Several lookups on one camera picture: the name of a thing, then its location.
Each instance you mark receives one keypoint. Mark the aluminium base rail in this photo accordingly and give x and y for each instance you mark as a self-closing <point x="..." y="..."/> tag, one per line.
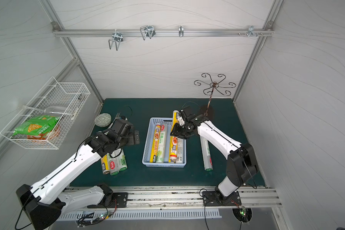
<point x="187" y="197"/>

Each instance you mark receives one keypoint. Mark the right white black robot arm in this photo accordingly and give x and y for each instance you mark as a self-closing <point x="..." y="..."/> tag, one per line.
<point x="242" y="164"/>

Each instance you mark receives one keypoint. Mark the short yellow orange wrap roll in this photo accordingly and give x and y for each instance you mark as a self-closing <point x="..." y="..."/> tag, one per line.
<point x="173" y="139"/>

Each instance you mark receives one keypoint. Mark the white green wrap roll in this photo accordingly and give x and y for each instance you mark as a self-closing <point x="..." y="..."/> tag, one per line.
<point x="121" y="162"/>
<point x="206" y="154"/>
<point x="162" y="144"/>

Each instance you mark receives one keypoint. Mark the white wire wall basket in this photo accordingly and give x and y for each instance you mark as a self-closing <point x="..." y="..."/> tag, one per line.
<point x="67" y="94"/>

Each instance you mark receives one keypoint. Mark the light blue perforated plastic basket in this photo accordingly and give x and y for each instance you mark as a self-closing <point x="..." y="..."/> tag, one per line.
<point x="167" y="123"/>

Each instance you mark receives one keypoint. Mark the clear plastic item in basket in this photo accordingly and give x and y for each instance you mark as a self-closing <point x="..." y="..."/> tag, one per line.
<point x="54" y="110"/>

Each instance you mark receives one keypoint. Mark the double metal hook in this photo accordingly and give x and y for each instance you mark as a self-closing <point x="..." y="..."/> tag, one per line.
<point x="147" y="31"/>
<point x="115" y="41"/>

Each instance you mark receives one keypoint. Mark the single metal hook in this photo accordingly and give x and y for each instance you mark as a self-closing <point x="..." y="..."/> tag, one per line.
<point x="181" y="31"/>

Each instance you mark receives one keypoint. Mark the green snack bag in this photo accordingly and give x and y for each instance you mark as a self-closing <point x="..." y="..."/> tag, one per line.
<point x="37" y="125"/>

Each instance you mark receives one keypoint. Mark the bronze jewelry stand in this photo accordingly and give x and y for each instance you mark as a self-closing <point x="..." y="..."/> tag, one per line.
<point x="214" y="85"/>

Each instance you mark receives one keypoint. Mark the aluminium top rail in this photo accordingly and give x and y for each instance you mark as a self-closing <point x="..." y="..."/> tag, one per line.
<point x="127" y="33"/>

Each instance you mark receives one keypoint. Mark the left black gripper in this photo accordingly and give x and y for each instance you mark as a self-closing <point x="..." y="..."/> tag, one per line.
<point x="131" y="136"/>

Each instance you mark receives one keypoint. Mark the small metal hook bracket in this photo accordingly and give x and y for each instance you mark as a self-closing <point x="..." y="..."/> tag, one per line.
<point x="251" y="33"/>

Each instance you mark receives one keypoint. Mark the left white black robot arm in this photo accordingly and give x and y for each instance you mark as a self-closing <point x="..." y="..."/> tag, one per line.
<point x="44" y="201"/>

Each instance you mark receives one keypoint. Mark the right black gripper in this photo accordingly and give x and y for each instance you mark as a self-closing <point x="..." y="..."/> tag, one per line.
<point x="179" y="130"/>

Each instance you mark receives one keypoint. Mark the long yellow plastic wrap roll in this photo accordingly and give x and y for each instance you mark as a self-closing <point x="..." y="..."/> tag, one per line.
<point x="155" y="143"/>

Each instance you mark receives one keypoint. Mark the grey patterned round bowl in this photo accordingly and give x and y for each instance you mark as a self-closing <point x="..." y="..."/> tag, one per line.
<point x="103" y="120"/>

